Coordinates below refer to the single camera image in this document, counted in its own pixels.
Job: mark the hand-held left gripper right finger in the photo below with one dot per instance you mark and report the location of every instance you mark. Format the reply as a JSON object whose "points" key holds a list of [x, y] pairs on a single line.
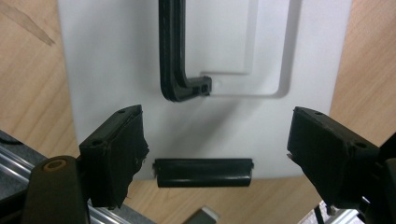
{"points": [[327, 155]]}

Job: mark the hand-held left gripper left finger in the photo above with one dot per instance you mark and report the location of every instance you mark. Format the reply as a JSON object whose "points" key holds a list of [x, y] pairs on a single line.
{"points": [[112, 155]]}

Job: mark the black lid latch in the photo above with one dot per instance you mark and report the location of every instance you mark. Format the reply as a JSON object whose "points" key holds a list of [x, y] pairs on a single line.
{"points": [[202, 172]]}

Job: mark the white plastic tray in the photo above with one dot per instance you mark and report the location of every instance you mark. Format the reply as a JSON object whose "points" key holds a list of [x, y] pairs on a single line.
{"points": [[109, 62]]}

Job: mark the black L-shaped plastic part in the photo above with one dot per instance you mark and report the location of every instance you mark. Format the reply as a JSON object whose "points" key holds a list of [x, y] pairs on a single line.
{"points": [[169, 46]]}

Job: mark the aluminium rail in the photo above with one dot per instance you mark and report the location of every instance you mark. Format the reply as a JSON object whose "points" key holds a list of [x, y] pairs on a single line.
{"points": [[342, 216], [9, 161]]}

